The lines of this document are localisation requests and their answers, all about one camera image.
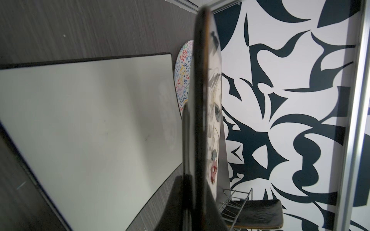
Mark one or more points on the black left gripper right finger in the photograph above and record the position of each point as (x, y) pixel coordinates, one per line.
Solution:
(218, 173)

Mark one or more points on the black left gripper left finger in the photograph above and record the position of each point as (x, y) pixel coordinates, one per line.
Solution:
(172, 217)

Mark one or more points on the white square plate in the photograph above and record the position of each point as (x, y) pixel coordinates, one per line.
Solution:
(101, 136)

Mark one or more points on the round speckled plate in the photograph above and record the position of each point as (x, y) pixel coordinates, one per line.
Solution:
(182, 74)

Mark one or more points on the large black square plate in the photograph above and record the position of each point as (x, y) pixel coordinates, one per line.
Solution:
(262, 215)

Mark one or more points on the wire dish rack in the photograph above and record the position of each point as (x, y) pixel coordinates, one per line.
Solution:
(231, 208)

